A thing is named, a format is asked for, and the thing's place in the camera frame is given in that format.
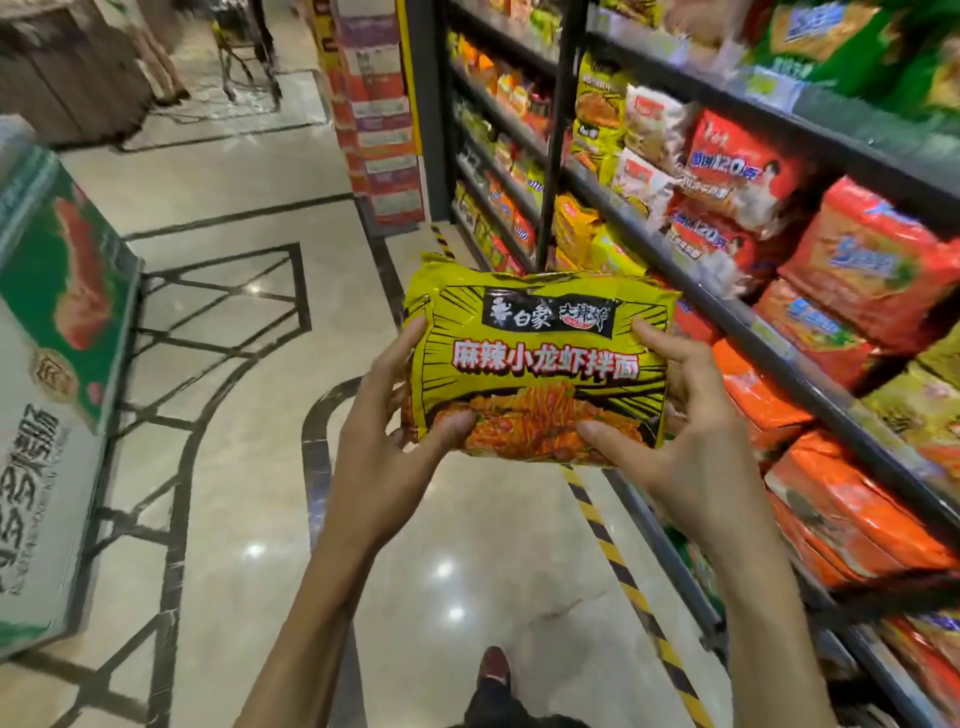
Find person's left hand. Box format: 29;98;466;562
318;314;479;558

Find green white printed carton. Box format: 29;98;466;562
0;116;144;661

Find yellow black striped noodles packet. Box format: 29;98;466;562
402;253;682;466

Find metal shopping cart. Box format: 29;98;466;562
212;0;284;104

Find noodle packets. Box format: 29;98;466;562
449;0;960;728

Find stack of printed cartons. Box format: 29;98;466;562
311;0;427;231

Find person's left shoe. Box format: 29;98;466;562
477;646;513;695

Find person's right hand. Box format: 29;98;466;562
575;318;783;560

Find person's dark trousers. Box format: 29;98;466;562
448;678;594;728

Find dark wooden display stand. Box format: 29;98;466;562
0;0;155;148

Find black metal store shelving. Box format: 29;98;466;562
419;0;960;728

